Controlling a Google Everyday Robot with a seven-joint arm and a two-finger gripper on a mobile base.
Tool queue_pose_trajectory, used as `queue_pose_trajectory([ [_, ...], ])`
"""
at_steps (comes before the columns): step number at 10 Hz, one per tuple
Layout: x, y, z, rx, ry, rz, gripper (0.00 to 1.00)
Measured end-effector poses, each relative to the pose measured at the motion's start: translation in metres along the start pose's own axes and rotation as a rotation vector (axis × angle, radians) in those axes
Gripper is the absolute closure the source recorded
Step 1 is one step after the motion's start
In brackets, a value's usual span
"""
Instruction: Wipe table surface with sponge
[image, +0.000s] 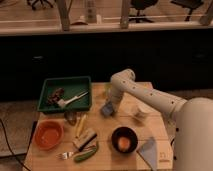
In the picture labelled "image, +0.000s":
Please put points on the white paper cup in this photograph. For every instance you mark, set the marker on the white paper cup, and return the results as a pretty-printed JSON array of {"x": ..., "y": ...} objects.
[{"x": 140, "y": 113}]

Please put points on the black bowl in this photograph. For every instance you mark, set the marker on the black bowl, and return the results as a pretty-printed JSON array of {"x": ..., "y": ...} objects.
[{"x": 124, "y": 132}]

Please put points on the white dish brush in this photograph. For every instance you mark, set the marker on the white dish brush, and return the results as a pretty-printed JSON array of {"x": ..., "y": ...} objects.
[{"x": 63, "y": 103}]

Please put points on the orange fruit in bowl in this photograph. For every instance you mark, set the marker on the orange fruit in bowl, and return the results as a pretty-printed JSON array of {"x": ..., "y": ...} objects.
[{"x": 123, "y": 143}]

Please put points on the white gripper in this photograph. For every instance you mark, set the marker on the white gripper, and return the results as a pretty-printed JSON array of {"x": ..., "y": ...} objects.
[{"x": 115, "y": 96}]

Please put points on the white black eraser block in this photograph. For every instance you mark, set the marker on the white black eraser block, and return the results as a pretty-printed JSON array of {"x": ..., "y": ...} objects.
[{"x": 87, "y": 136}]

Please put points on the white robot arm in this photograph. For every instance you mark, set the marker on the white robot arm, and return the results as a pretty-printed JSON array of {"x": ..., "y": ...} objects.
[{"x": 193, "y": 146}]

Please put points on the green cucumber toy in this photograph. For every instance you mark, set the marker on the green cucumber toy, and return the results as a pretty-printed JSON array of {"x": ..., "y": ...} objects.
[{"x": 86, "y": 155}]

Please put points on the grey blue cloth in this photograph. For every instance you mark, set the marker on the grey blue cloth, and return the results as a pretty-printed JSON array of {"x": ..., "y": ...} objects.
[{"x": 148, "y": 152}]

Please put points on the blue grey sponge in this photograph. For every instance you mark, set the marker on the blue grey sponge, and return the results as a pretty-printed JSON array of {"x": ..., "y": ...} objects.
[{"x": 107, "y": 109}]

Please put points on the office chair base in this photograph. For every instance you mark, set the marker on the office chair base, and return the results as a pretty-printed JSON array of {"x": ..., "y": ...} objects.
[{"x": 32, "y": 3}]

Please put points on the orange plastic bowl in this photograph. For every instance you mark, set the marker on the orange plastic bowl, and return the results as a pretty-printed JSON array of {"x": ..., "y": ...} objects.
[{"x": 48, "y": 134}]

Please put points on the black office chair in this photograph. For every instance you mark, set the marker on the black office chair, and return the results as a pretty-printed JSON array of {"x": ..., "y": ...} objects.
[{"x": 141, "y": 5}]

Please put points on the green plastic tray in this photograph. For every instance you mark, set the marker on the green plastic tray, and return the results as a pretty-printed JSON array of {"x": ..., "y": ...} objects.
[{"x": 72, "y": 86}]

